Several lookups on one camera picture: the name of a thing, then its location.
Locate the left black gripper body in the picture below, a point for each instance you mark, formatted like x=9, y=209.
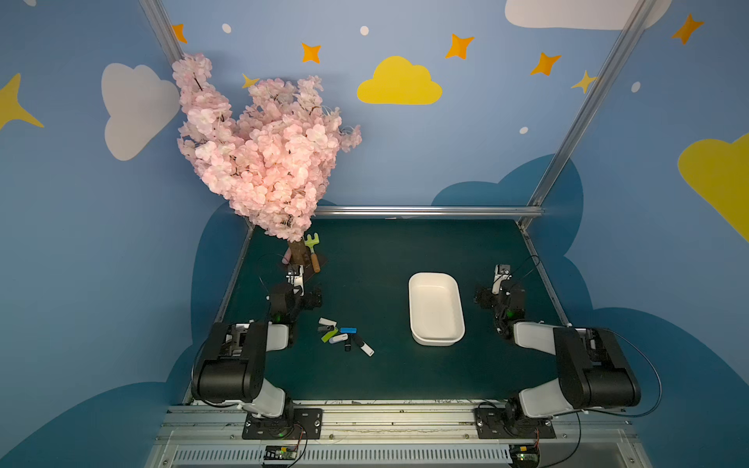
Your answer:
x=310, y=297

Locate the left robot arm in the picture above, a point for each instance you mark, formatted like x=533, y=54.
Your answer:
x=230, y=367

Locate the green toy rake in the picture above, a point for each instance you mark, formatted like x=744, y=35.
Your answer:
x=311, y=241

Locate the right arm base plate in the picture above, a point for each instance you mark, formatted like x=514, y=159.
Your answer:
x=494, y=423

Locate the white capsule usb drive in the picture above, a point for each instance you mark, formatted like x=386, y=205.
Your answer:
x=342, y=337

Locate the black white usb drive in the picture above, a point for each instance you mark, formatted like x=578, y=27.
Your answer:
x=358, y=341

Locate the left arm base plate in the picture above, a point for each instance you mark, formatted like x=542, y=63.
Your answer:
x=296, y=423

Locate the white storage box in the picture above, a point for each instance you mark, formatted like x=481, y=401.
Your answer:
x=436, y=316

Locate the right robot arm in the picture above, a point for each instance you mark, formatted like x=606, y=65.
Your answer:
x=592, y=370

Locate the pink cherry blossom tree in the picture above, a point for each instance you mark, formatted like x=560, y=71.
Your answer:
x=273, y=162

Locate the aluminium front rail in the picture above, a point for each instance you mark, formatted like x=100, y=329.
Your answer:
x=391, y=433

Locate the green usb drive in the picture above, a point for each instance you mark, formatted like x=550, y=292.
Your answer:
x=329, y=335

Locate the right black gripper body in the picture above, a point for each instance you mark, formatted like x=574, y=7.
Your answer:
x=488, y=296

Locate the circuit board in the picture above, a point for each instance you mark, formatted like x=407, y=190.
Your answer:
x=282, y=454
x=524, y=456

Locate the right circuit board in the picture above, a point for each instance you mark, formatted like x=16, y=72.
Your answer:
x=524, y=456

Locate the left circuit board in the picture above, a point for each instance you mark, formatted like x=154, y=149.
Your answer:
x=282, y=454

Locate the aluminium frame bar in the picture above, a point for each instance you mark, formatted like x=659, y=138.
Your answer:
x=494, y=213

